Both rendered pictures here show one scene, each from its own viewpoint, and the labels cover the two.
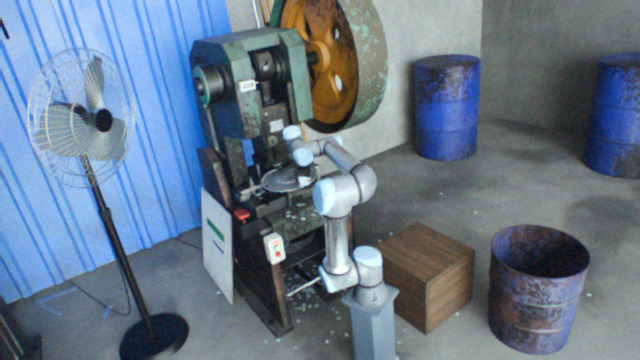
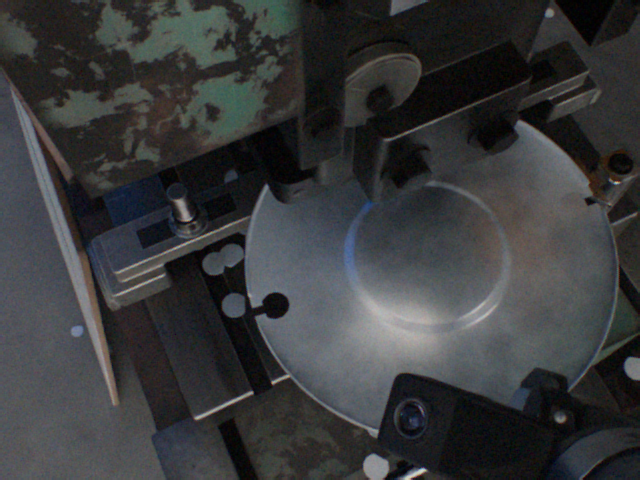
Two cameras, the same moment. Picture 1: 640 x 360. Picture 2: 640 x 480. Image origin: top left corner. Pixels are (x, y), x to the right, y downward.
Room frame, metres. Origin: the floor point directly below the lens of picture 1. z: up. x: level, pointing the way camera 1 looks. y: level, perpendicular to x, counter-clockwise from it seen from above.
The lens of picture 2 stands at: (1.79, 0.19, 1.32)
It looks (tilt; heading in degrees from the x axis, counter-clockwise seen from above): 67 degrees down; 7
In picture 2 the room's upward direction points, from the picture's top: 2 degrees counter-clockwise
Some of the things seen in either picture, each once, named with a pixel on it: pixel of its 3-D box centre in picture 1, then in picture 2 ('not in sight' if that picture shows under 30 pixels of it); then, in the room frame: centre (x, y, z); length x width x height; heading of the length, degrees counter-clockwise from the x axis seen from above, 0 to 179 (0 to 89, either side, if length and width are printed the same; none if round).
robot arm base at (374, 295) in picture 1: (369, 285); not in sight; (1.43, -0.18, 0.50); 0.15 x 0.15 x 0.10
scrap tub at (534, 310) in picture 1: (532, 289); not in sight; (1.54, -0.99, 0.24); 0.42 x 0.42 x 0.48
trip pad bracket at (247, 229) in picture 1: (250, 236); not in sight; (1.76, 0.34, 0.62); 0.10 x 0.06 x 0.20; 121
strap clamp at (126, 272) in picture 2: (250, 186); (178, 223); (2.03, 0.34, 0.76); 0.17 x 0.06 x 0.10; 121
